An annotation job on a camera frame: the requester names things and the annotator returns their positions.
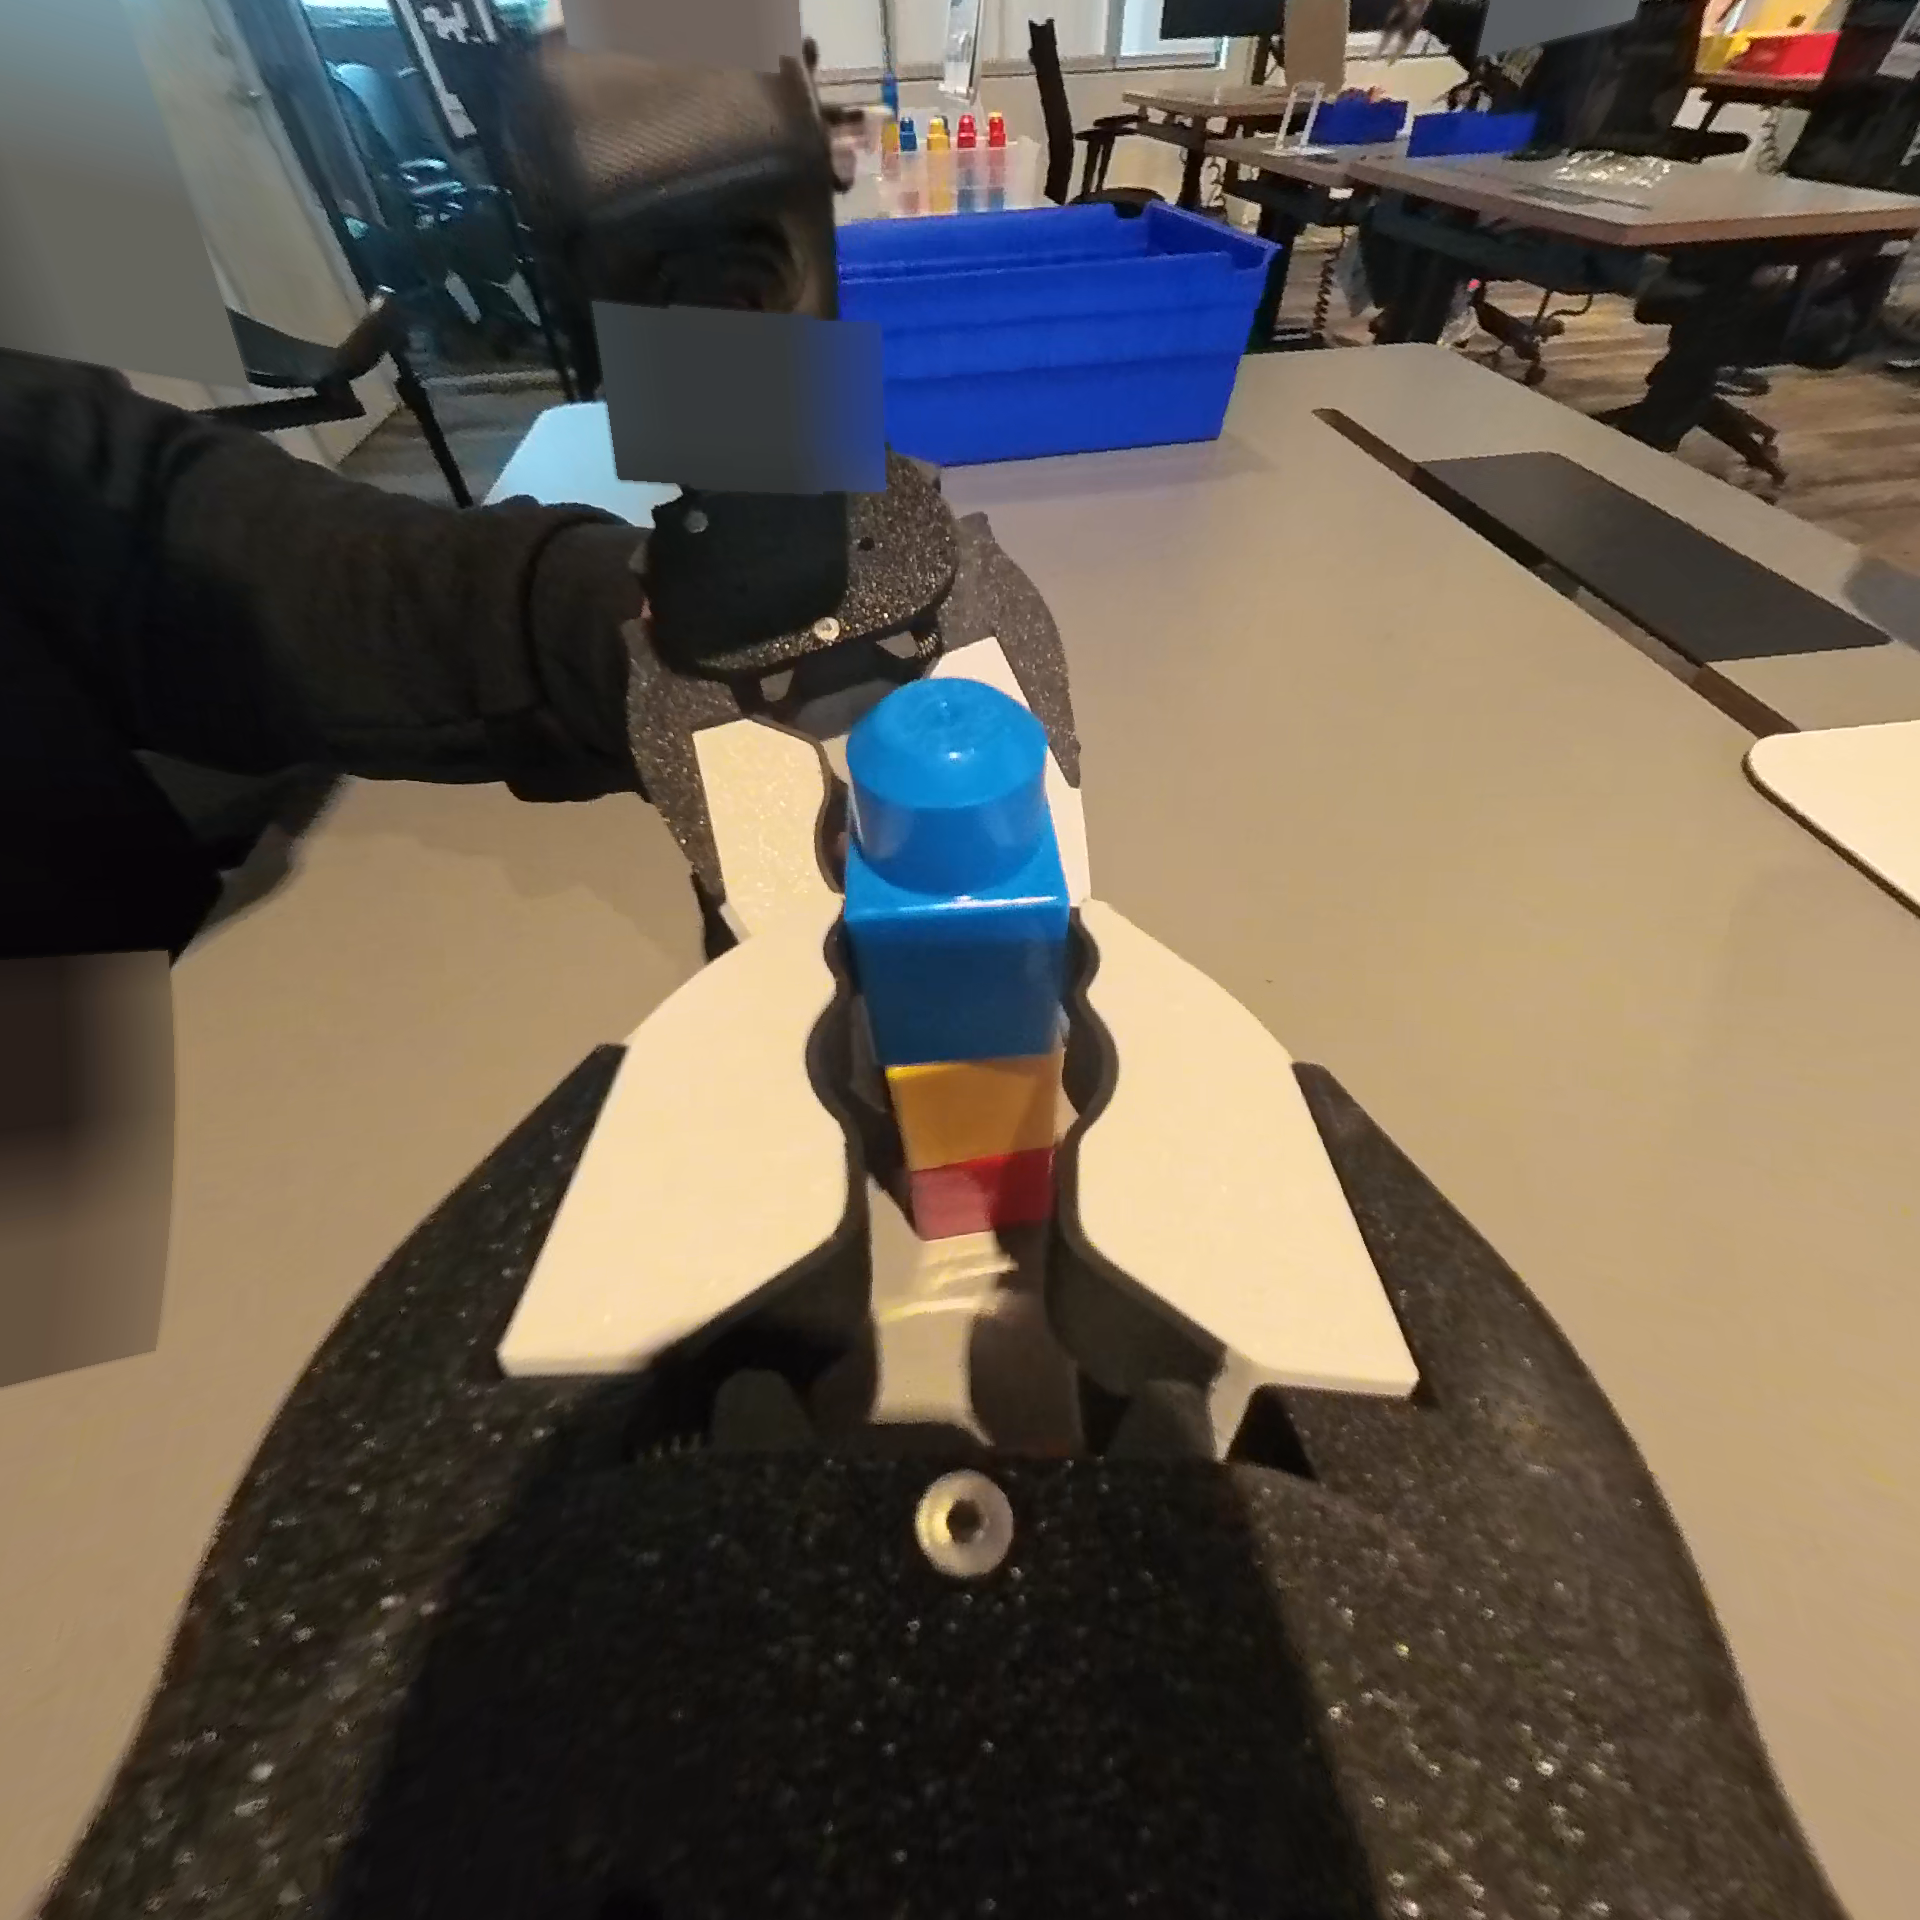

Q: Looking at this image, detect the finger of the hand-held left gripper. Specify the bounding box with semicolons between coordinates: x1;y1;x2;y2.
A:
936;638;1097;906
693;718;846;946

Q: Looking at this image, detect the clear box of blocks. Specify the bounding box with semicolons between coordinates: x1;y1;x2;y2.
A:
878;113;1039;214

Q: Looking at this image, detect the blue mega block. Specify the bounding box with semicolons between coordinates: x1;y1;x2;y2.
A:
842;679;1069;1071

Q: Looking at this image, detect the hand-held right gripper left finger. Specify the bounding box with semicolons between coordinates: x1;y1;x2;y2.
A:
497;912;869;1378

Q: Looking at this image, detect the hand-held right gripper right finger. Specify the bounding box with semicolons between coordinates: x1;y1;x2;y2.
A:
1049;900;1418;1450

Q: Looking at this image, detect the person's left forearm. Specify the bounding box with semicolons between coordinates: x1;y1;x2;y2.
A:
0;348;653;962

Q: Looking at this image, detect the black office chair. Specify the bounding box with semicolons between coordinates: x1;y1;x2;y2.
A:
1026;19;1174;209

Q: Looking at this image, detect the black desk panel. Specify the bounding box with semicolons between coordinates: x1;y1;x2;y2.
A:
1417;455;1893;665

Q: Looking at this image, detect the background desk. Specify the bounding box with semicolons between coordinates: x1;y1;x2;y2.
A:
1350;151;1920;452
1125;82;1418;226

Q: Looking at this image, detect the red mega block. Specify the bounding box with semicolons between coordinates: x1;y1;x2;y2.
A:
902;1148;1055;1239

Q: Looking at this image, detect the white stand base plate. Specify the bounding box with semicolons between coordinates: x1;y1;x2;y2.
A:
1743;721;1920;918

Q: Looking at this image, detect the yellow mega block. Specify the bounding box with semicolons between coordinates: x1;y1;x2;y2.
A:
883;1049;1073;1172

